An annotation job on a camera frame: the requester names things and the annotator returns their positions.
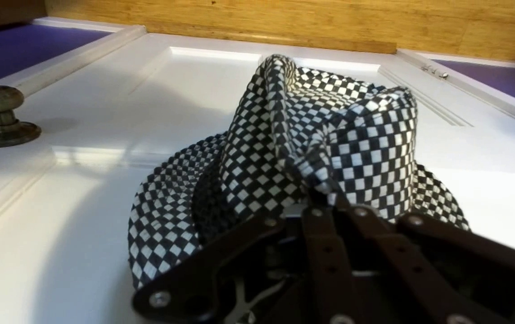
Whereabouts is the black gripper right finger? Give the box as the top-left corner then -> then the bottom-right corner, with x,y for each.
303,204 -> 515,324

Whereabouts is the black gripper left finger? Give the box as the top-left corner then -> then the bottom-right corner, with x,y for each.
132,213 -> 306,324

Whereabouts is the white panelled door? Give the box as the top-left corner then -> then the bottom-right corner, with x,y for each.
0,33 -> 515,324

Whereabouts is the dark round door knob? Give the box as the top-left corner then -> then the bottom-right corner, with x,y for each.
0,84 -> 41,147

